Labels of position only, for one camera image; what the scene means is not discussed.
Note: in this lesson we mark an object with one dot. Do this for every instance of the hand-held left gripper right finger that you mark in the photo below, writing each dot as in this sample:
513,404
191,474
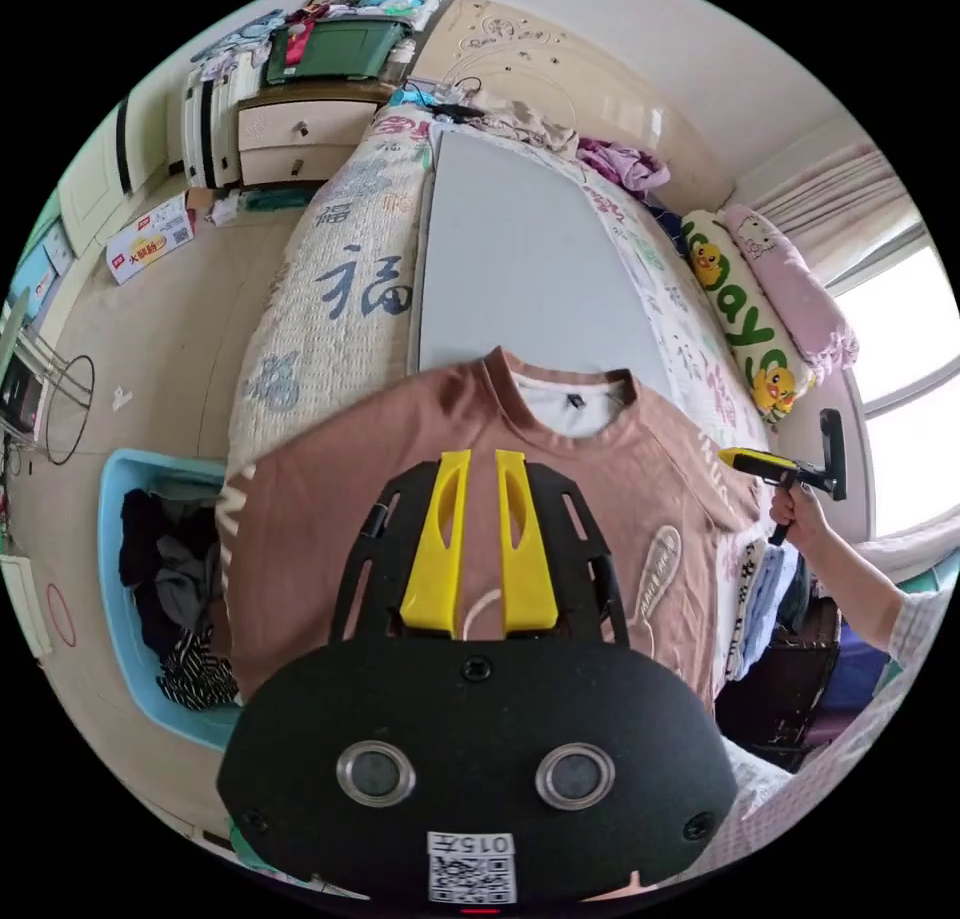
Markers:
527,574

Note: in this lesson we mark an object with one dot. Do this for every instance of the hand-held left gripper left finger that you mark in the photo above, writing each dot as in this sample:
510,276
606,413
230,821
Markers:
439,559

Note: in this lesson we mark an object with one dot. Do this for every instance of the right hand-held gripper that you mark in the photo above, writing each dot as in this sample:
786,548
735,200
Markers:
801,476

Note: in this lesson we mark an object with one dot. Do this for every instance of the brown lettered long sleeve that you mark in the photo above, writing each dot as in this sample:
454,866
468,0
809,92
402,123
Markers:
315,529

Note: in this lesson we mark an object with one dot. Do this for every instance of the person's right forearm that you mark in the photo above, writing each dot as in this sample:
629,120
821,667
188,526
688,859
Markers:
859,585

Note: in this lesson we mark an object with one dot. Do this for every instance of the person's right hand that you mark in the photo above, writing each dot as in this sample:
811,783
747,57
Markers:
808,518

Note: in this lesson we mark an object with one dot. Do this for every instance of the pile of clothes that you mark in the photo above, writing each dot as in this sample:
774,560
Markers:
765,604

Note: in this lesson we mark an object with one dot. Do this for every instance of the white pillow with duck print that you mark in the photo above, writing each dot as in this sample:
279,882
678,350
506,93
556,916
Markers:
739,311

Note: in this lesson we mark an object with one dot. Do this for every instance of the window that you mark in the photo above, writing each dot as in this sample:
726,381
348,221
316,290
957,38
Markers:
904,379

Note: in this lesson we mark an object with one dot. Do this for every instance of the pink pillow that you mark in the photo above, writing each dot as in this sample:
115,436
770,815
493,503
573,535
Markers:
795,289

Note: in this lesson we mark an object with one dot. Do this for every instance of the bed with printed quilt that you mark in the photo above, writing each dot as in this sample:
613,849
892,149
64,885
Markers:
322,319

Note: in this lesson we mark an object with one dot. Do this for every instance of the pale curtain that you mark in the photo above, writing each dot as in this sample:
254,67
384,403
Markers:
832,199

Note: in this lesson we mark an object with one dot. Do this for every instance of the grey flat board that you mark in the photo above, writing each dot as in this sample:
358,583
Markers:
517,259

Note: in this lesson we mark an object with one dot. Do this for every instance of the person's body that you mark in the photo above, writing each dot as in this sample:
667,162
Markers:
847,754

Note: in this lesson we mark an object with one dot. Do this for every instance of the purple garment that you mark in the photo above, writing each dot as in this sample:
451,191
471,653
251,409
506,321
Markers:
622,165

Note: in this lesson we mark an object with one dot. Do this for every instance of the blue laundry basket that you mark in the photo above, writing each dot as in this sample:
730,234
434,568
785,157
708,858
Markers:
124,484

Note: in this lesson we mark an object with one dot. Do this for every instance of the beige garment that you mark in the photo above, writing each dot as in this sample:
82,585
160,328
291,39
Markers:
536,128

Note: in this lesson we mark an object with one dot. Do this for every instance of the printed carton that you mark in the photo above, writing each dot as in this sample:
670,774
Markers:
150,240

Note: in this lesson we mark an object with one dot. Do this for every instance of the cream bedside cabinet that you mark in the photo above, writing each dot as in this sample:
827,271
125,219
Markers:
307,135

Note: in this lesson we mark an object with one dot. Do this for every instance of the white cupboard with black stripes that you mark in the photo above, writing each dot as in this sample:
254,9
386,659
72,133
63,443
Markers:
210,128

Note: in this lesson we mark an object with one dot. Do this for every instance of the green storage box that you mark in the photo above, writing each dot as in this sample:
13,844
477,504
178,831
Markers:
337,53

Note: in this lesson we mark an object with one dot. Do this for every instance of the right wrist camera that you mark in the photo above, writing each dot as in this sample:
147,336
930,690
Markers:
834,454

